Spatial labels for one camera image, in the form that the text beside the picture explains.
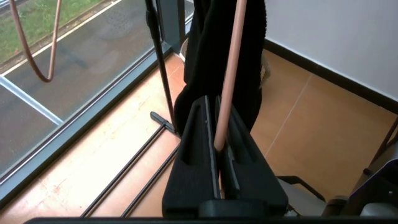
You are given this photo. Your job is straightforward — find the black clothes rack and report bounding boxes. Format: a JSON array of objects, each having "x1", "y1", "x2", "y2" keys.
[{"x1": 80, "y1": 0, "x2": 182, "y2": 218}]

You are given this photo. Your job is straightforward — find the window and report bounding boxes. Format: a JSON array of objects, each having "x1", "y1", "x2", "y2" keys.
[{"x1": 0, "y1": 0, "x2": 195, "y2": 208}]

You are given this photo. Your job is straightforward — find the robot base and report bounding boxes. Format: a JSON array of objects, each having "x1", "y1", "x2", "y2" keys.
[{"x1": 275, "y1": 149, "x2": 398, "y2": 218}]

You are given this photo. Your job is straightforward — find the white laundry basket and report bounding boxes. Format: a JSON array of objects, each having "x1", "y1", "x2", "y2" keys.
[{"x1": 179, "y1": 37, "x2": 189, "y2": 63}]

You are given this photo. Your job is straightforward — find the black shorts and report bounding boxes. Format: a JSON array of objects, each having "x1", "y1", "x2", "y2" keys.
[{"x1": 172, "y1": 0, "x2": 271, "y2": 136}]

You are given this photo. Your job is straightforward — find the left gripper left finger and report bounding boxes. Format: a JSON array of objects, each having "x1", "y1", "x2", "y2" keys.
[{"x1": 161, "y1": 95, "x2": 221, "y2": 218}]

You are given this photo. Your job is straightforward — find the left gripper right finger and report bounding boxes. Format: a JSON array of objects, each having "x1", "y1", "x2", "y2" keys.
[{"x1": 215, "y1": 95, "x2": 289, "y2": 218}]

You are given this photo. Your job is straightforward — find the pink clothes hanger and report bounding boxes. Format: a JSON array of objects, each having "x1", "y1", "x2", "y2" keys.
[
  {"x1": 213, "y1": 0, "x2": 248, "y2": 154},
  {"x1": 9, "y1": 0, "x2": 63, "y2": 83}
]

